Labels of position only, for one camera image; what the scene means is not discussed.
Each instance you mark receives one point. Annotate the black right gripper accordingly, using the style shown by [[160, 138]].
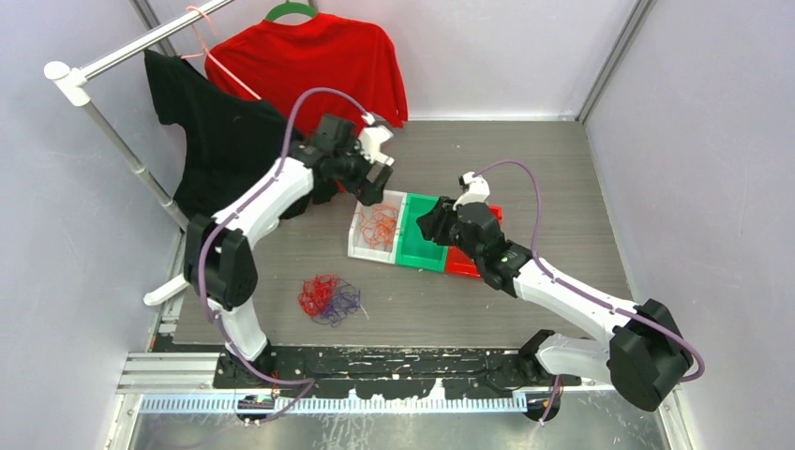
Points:
[[436, 221]]

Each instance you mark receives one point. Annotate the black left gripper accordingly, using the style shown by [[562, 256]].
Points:
[[372, 191]]

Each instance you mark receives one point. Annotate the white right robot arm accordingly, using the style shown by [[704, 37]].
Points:
[[637, 348]]

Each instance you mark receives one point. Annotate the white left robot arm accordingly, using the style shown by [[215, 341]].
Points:
[[219, 262]]

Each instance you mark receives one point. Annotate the green plastic bin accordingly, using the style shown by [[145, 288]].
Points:
[[413, 250]]

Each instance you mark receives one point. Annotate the red plastic bin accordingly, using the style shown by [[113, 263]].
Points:
[[458, 263]]

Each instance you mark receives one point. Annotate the white plastic bin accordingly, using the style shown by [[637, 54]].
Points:
[[374, 230]]

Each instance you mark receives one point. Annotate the red t-shirt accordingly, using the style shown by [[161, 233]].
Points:
[[353, 63]]

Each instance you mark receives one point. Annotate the black t-shirt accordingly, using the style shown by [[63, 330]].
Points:
[[231, 142]]

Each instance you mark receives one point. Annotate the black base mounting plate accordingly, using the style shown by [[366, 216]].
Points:
[[407, 373]]

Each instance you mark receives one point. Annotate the green clothes hanger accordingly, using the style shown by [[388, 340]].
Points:
[[291, 7]]

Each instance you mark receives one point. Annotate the pink clothes hanger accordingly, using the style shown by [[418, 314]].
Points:
[[206, 52]]

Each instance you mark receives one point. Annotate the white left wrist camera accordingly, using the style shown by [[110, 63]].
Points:
[[372, 138]]

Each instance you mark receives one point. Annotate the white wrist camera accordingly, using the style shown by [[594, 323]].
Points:
[[372, 138], [474, 189]]

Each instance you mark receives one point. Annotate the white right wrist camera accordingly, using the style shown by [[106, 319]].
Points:
[[474, 189]]

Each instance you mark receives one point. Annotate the white slotted cable duct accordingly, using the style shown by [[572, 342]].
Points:
[[262, 404]]

